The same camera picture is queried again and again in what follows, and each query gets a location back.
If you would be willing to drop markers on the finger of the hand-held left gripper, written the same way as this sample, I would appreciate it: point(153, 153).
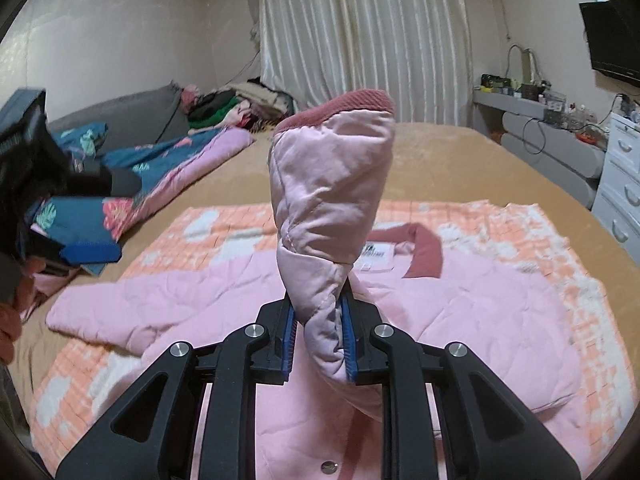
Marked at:
point(107, 180)
point(90, 252)

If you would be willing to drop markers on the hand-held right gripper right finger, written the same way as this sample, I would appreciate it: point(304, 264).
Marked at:
point(350, 352)

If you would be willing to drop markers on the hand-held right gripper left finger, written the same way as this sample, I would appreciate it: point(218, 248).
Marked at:
point(288, 347)

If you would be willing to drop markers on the pink quilted jacket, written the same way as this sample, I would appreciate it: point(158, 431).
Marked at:
point(320, 200)

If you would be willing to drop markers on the pile of mixed clothes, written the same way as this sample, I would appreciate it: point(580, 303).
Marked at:
point(235, 105)

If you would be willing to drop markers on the person's left hand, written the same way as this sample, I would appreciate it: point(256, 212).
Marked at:
point(9, 327)

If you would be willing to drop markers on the teal floral quilt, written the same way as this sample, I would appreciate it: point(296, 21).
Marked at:
point(165, 160)

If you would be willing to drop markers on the grey headboard cushion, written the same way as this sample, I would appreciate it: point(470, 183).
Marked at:
point(125, 110)

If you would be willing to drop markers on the orange white checked blanket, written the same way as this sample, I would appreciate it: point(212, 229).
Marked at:
point(235, 230)

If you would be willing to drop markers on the tan bed blanket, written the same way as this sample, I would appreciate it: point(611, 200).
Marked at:
point(450, 160)

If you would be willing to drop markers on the grey rounded desk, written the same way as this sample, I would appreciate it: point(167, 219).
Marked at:
point(550, 150)

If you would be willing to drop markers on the white pleated curtain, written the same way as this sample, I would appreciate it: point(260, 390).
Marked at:
point(365, 35)

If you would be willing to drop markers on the clutter of small desk things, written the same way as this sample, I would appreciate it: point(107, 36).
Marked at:
point(545, 95)

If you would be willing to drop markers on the white drawer dresser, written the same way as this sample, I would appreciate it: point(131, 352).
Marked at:
point(622, 170)

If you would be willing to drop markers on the black flat television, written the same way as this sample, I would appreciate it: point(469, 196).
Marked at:
point(610, 35)

